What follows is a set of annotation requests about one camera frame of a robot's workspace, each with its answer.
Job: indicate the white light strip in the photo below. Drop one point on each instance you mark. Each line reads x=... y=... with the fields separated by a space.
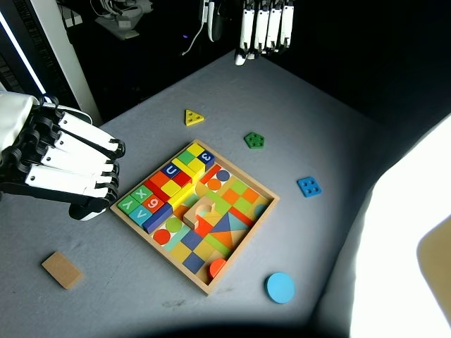
x=21 y=49

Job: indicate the yellow triangle block with holes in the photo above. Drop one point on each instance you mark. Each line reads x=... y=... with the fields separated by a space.
x=194 y=118

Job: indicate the beige board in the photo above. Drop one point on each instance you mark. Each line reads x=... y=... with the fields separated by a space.
x=435 y=267

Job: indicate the blue square four-hole piece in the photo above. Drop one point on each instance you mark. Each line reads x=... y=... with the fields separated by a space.
x=309 y=186

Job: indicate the red cup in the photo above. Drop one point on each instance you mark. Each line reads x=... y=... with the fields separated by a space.
x=217 y=267

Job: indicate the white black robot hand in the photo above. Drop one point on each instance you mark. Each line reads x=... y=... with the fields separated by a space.
x=262 y=24
x=70 y=176

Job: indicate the wooden tray with printed base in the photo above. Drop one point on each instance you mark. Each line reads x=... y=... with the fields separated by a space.
x=243 y=197

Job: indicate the white backdrop cloth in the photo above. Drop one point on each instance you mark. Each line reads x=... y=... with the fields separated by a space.
x=405 y=229

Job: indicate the green pentagon five-hole piece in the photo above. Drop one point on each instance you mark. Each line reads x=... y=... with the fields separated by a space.
x=254 y=140

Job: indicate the blue round disc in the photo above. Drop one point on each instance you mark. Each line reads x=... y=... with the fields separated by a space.
x=280 y=287

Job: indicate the white equipment pile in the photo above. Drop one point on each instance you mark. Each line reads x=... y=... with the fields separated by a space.
x=120 y=21

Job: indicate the yellow wooden block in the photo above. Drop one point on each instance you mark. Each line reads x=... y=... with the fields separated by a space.
x=192 y=216

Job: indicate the flat wooden rectangular board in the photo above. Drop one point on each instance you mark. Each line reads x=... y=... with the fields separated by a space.
x=61 y=269

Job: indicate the white upright post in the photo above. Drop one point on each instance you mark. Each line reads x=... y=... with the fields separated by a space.
x=63 y=60

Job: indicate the grey table cloth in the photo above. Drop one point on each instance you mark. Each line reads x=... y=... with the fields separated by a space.
x=264 y=91

